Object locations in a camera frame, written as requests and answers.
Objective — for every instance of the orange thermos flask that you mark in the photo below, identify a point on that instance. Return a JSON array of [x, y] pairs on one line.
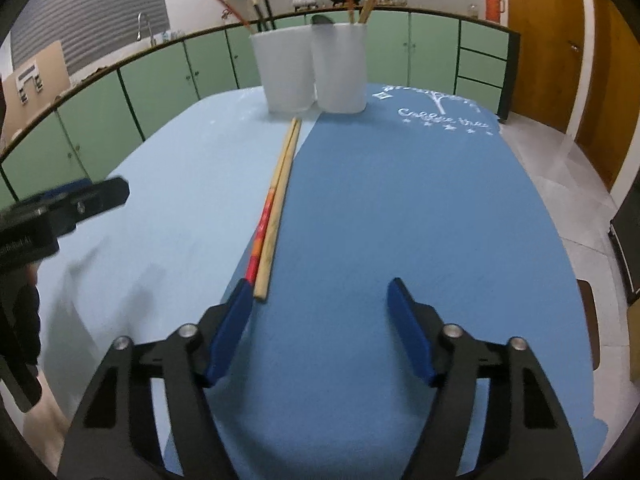
[[494, 10]]

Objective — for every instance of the black chopstick in holder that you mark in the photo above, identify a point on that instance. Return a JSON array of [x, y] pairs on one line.
[[263, 11]]

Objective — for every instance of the chrome sink faucet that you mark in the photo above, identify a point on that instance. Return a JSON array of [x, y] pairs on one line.
[[144, 25]]

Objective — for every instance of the white utensil holder left cup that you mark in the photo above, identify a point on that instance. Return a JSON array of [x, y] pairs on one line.
[[284, 62]]

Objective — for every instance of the brown wooden door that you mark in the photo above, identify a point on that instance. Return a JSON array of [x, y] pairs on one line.
[[552, 36], [612, 108]]

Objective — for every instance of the brown wooden stool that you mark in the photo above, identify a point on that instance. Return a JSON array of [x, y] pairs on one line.
[[589, 304]]

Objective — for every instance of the green kitchen base cabinets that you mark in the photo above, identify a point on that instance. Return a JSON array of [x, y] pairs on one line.
[[90, 130]]

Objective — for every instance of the dark blue table mat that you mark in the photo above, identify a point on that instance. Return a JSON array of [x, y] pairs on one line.
[[422, 187]]

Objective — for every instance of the grey window blind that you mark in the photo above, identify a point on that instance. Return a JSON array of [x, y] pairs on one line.
[[88, 29]]

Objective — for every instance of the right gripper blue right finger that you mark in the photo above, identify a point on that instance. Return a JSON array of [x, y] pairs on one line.
[[415, 324]]

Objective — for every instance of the white utensil holder cup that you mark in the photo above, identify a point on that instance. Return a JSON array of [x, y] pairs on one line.
[[339, 57], [284, 62]]

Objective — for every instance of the black oven rack appliance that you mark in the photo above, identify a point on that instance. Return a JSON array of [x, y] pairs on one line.
[[625, 234]]

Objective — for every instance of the cardboard box with label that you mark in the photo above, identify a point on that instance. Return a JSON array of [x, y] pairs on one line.
[[32, 88]]

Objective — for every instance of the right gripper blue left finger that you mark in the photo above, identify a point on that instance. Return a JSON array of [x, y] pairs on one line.
[[223, 326]]

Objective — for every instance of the white utensil holder right cup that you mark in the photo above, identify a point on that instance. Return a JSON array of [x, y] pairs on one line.
[[339, 57]]

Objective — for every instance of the black spoon in holder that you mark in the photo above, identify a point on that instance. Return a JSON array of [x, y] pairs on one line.
[[320, 19]]

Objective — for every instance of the plain-ended bamboo chopstick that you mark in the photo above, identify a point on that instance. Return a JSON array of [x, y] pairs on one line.
[[261, 285]]

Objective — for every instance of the white cooking pot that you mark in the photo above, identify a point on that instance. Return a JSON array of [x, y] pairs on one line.
[[304, 4]]

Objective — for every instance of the red-ended bamboo chopstick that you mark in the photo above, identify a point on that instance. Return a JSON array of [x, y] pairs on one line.
[[260, 233]]

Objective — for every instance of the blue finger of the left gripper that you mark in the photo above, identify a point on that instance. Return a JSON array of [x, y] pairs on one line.
[[93, 200], [64, 189]]

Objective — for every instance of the red chopstick in left cup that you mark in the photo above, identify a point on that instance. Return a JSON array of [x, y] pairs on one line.
[[231, 9]]

